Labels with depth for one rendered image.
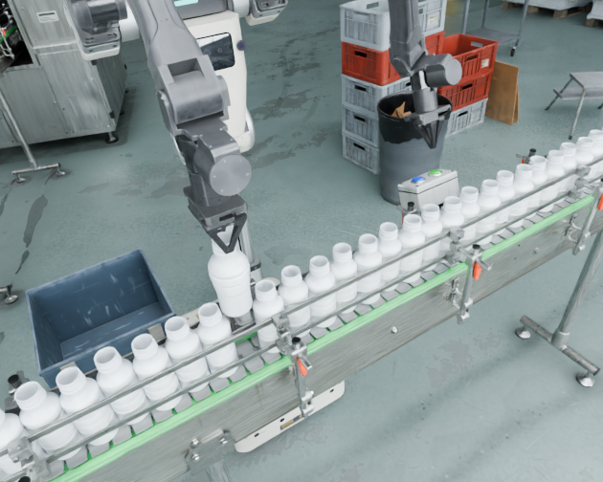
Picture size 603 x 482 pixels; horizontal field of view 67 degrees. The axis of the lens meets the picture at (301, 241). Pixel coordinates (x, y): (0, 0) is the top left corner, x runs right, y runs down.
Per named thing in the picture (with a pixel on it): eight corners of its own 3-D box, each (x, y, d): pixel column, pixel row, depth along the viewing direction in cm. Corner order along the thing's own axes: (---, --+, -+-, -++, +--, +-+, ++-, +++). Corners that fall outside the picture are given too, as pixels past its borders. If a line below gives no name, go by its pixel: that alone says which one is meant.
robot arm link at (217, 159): (215, 70, 61) (152, 86, 58) (255, 95, 53) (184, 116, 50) (231, 150, 69) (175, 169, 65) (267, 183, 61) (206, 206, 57)
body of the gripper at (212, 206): (208, 230, 65) (197, 186, 61) (184, 198, 72) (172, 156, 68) (249, 213, 68) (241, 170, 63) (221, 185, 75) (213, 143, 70)
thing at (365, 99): (380, 120, 309) (381, 87, 295) (340, 104, 335) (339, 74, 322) (438, 95, 336) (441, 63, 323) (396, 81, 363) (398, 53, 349)
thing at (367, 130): (378, 149, 323) (379, 120, 309) (340, 131, 350) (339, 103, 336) (435, 122, 350) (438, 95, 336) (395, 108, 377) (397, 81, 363)
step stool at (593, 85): (600, 107, 401) (616, 59, 376) (633, 138, 354) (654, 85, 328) (544, 109, 407) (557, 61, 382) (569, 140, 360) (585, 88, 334)
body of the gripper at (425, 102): (452, 111, 115) (448, 81, 113) (421, 122, 112) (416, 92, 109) (434, 112, 121) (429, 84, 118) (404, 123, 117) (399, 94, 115)
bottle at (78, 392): (81, 428, 82) (43, 374, 72) (114, 409, 85) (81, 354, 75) (92, 454, 78) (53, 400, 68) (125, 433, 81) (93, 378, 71)
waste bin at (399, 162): (403, 220, 292) (411, 126, 253) (361, 190, 323) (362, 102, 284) (455, 196, 309) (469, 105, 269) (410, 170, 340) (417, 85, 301)
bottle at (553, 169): (536, 198, 128) (551, 145, 118) (556, 207, 124) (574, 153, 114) (524, 207, 126) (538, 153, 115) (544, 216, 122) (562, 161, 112)
